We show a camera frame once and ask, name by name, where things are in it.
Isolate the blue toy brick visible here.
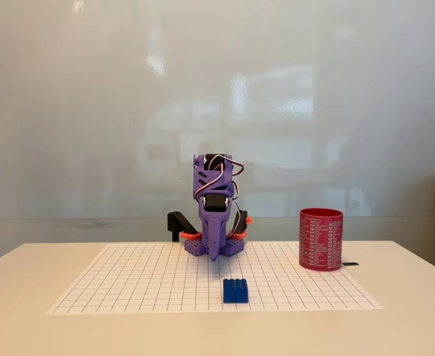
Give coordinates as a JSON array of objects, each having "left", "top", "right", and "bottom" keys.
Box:
[{"left": 222, "top": 277, "right": 250, "bottom": 305}]

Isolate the red printed cup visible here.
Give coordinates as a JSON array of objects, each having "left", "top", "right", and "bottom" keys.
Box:
[{"left": 298, "top": 208, "right": 345, "bottom": 273}]

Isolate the white grid paper sheet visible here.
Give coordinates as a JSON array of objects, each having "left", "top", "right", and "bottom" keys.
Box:
[{"left": 45, "top": 242, "right": 385, "bottom": 317}]

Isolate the white red servo cable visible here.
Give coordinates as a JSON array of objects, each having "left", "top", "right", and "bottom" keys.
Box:
[{"left": 197, "top": 155, "right": 246, "bottom": 209}]

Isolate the black orange table clamp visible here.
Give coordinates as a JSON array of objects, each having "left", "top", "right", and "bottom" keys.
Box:
[
  {"left": 166, "top": 211, "right": 204, "bottom": 243},
  {"left": 228, "top": 209, "right": 254, "bottom": 240}
]

